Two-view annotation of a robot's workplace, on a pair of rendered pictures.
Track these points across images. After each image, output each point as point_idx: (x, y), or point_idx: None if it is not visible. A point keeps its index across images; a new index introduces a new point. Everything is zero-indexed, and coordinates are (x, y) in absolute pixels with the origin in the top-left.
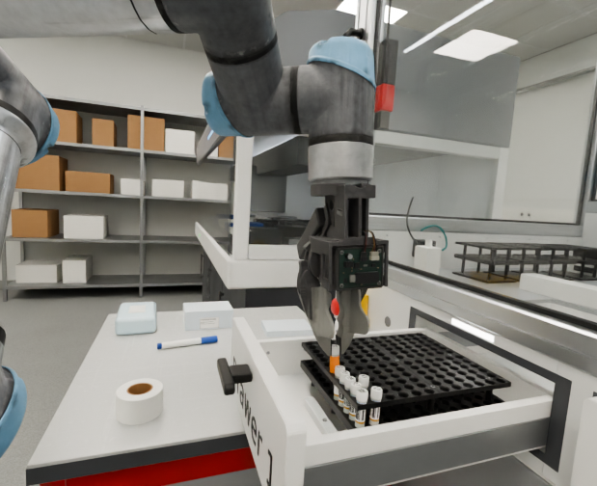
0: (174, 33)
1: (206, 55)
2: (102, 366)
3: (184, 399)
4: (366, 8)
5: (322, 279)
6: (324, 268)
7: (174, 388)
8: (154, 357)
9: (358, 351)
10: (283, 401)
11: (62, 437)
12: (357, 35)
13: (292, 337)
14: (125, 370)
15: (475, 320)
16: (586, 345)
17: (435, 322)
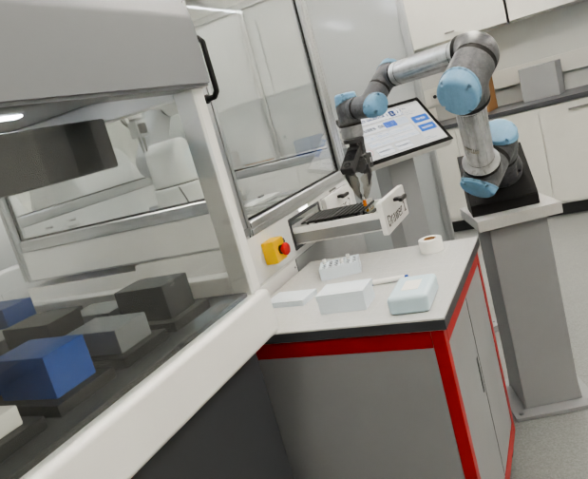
0: (397, 85)
1: (388, 91)
2: (449, 266)
3: (408, 256)
4: None
5: (371, 164)
6: (369, 162)
7: (410, 259)
8: (413, 274)
9: (344, 212)
10: (397, 186)
11: (466, 241)
12: None
13: (357, 216)
14: (435, 265)
15: (303, 202)
16: (316, 188)
17: (295, 217)
